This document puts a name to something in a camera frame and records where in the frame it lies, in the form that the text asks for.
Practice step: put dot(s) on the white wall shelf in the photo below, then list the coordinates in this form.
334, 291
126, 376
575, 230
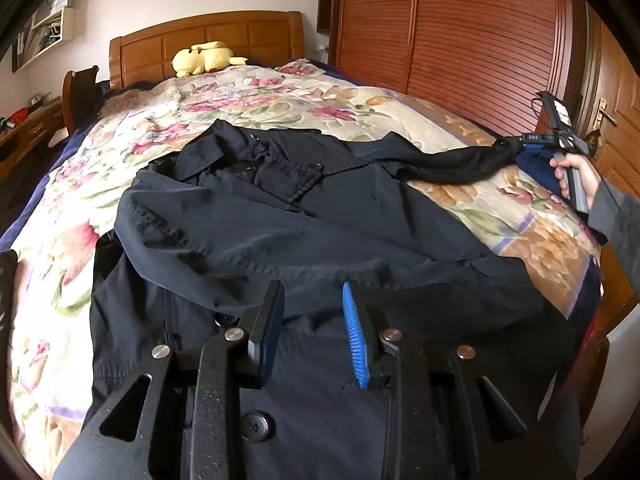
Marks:
45, 35

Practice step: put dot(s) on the black coat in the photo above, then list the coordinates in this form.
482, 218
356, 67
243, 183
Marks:
300, 240

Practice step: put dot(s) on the wooden bed headboard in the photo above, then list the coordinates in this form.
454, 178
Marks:
250, 35

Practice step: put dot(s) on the wooden louvered wardrobe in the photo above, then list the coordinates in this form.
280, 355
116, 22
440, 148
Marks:
475, 35

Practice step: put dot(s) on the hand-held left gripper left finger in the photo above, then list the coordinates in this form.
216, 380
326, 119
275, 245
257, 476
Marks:
264, 332

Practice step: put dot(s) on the person's right hand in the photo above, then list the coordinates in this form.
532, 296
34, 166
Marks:
580, 167

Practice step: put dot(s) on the wooden chair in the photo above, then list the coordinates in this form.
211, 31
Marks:
75, 90

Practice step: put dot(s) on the wooden door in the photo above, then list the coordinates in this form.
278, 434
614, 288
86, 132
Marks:
620, 90

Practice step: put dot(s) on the floral blanket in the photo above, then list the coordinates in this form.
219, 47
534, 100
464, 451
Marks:
350, 95

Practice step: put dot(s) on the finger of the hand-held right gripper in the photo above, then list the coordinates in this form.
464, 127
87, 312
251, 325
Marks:
530, 139

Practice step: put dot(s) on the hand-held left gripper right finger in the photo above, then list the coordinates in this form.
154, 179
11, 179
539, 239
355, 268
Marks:
354, 332

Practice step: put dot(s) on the wooden desk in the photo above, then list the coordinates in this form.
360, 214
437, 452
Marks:
25, 130

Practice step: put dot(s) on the yellow plush toy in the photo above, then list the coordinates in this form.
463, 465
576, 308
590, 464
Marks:
200, 57

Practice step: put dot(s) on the blue cloth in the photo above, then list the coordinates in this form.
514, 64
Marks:
537, 165

